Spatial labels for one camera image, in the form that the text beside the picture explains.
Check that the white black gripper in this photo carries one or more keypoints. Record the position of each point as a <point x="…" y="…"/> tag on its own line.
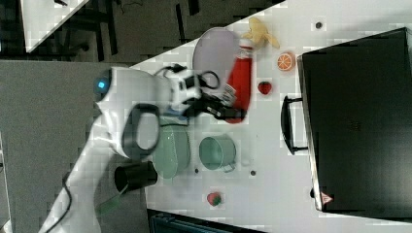
<point x="186" y="92"/>

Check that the red felt ketchup bottle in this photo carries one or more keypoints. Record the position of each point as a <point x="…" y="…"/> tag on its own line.
<point x="237" y="90"/>

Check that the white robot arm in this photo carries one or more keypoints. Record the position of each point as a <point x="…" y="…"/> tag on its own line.
<point x="131" y="103"/>

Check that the blue small bowl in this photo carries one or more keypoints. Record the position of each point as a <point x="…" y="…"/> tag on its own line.
<point x="178" y="115"/>

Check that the pale green metal pot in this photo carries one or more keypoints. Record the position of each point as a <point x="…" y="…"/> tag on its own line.
<point x="218" y="153"/>

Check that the lavender oval plate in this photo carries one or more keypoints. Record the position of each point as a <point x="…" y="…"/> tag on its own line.
<point x="215" y="51"/>

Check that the red toy strawberry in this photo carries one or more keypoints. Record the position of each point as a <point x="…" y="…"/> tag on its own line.
<point x="264" y="87"/>

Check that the yellow toy banana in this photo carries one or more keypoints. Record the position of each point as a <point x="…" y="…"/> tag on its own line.
<point x="259" y="35"/>

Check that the toy orange slice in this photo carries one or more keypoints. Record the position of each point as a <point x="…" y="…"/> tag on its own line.
<point x="286" y="61"/>

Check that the red green toy fruit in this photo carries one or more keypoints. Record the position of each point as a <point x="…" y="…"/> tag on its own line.
<point x="214" y="199"/>

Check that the large black cylinder cup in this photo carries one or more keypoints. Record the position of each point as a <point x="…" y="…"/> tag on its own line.
<point x="135" y="176"/>

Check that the black toaster oven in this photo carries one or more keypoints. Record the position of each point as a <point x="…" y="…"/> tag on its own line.
<point x="356" y="100"/>

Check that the white side table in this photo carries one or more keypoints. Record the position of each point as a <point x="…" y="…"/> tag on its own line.
<point x="40" y="18"/>

